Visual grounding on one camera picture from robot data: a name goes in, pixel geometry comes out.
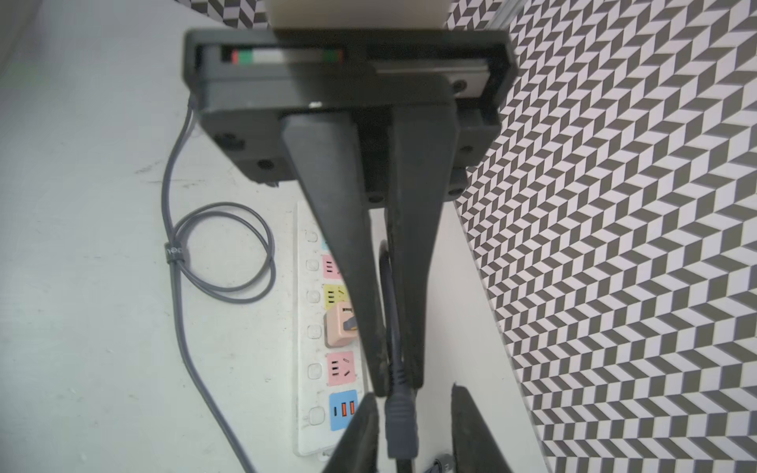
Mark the white multicolour power strip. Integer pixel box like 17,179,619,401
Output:
294,202,367,459

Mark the pink usb charger plug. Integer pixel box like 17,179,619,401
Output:
324,302,359,348

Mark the grey usb cable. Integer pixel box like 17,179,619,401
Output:
377,241,420,473
160,93,278,473

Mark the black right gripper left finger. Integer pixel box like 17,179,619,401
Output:
323,393,379,473

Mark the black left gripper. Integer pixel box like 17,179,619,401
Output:
183,29,518,396

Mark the grey coiled usb cable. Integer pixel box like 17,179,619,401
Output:
160,93,278,473

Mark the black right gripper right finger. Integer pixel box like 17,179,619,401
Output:
451,384,512,473

